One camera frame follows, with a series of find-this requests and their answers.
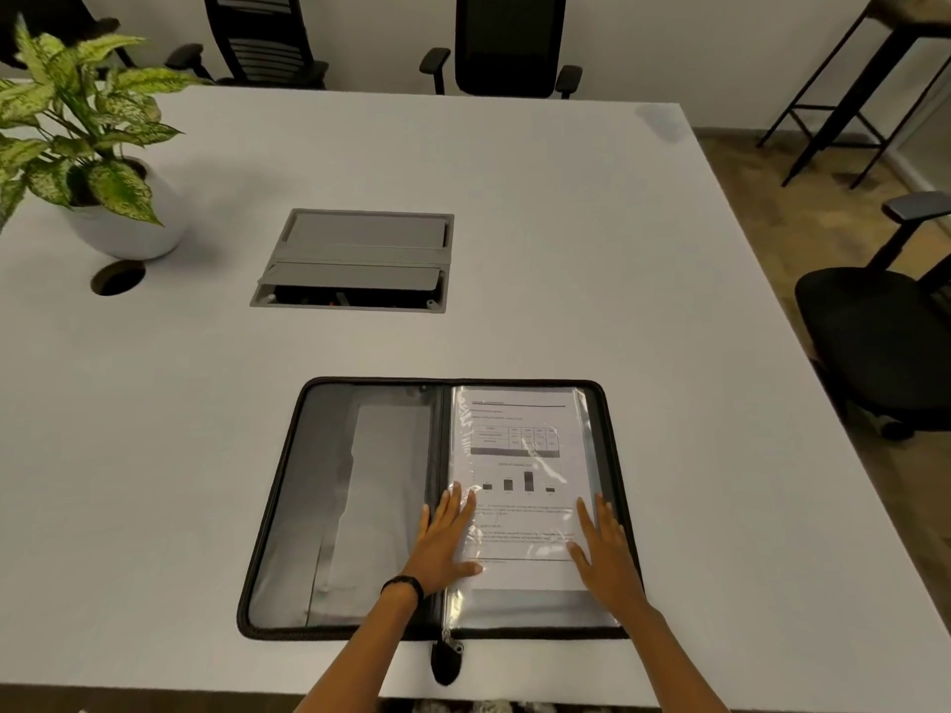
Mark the printed paper sheet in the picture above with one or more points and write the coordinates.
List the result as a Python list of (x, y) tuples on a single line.
[(520, 438)]

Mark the black plain-back office chair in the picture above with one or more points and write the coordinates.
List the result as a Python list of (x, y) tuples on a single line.
[(509, 44)]

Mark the person's left forearm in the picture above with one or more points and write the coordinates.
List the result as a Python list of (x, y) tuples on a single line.
[(349, 660)]

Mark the black mesh-back office chair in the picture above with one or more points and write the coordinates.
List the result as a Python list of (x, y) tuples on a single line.
[(877, 334)]

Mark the black metal high stool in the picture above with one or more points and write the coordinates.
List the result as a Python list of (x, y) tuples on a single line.
[(862, 81)]

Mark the black wristband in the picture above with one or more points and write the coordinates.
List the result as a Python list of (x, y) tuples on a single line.
[(405, 582)]

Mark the person's right forearm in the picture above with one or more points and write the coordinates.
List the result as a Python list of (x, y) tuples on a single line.
[(676, 668)]

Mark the green variegated leafy plant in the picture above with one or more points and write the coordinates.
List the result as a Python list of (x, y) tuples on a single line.
[(119, 189)]

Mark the floral patterned dress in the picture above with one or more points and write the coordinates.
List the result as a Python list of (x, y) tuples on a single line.
[(490, 707)]

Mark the person's left hand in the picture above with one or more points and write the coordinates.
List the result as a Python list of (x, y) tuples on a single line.
[(438, 549)]

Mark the black ribbed-back office chair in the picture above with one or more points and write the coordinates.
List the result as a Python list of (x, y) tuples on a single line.
[(260, 37)]

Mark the person's right hand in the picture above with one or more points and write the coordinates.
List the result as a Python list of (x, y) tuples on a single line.
[(609, 564)]

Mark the blue zippered folder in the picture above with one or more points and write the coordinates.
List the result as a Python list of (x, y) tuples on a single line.
[(357, 475)]

